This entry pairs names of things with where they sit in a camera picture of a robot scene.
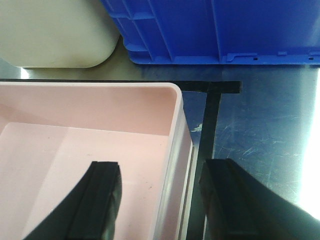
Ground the black tape marking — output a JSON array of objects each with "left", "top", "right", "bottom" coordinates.
[{"left": 0, "top": 78, "right": 243, "bottom": 240}]

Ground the stainless steel table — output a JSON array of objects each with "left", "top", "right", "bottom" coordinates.
[{"left": 0, "top": 42, "right": 320, "bottom": 218}]

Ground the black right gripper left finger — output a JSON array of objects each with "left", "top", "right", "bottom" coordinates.
[{"left": 26, "top": 161, "right": 122, "bottom": 240}]

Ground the pink plastic bin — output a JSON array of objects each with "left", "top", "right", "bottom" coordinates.
[{"left": 0, "top": 81, "right": 193, "bottom": 240}]

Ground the blue plastic crate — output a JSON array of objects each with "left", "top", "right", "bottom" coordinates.
[{"left": 102, "top": 0, "right": 320, "bottom": 65}]

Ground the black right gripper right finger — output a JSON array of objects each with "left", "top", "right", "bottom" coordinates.
[{"left": 199, "top": 158, "right": 320, "bottom": 240}]

